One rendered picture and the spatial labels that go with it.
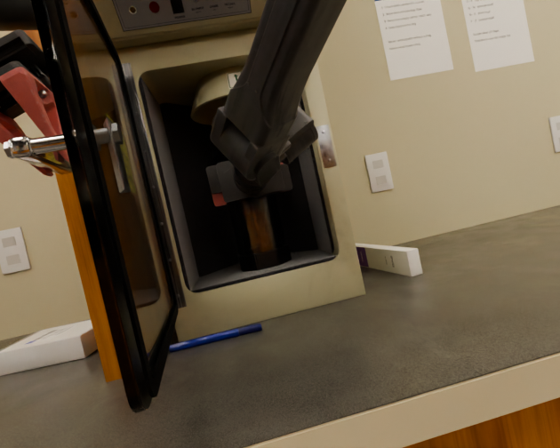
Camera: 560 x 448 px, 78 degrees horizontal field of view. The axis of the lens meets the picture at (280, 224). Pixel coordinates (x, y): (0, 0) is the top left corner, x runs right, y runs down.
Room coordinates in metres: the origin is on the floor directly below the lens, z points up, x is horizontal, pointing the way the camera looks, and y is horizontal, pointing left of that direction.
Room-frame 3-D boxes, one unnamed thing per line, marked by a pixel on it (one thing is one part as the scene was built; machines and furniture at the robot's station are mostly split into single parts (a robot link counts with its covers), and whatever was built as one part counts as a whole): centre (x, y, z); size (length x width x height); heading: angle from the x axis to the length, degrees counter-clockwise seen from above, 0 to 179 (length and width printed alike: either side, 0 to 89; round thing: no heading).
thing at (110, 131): (0.28, 0.12, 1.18); 0.02 x 0.02 x 0.06; 12
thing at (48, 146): (0.30, 0.17, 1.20); 0.10 x 0.05 x 0.03; 12
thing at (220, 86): (0.67, 0.03, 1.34); 0.18 x 0.18 x 0.05
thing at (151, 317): (0.38, 0.16, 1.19); 0.30 x 0.01 x 0.40; 12
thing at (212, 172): (0.61, 0.07, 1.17); 0.09 x 0.07 x 0.07; 8
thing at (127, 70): (0.54, 0.19, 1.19); 0.03 x 0.02 x 0.39; 97
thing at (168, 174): (0.69, 0.06, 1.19); 0.26 x 0.24 x 0.35; 97
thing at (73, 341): (0.63, 0.44, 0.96); 0.16 x 0.12 x 0.04; 88
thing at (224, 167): (0.55, 0.03, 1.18); 0.10 x 0.07 x 0.07; 98
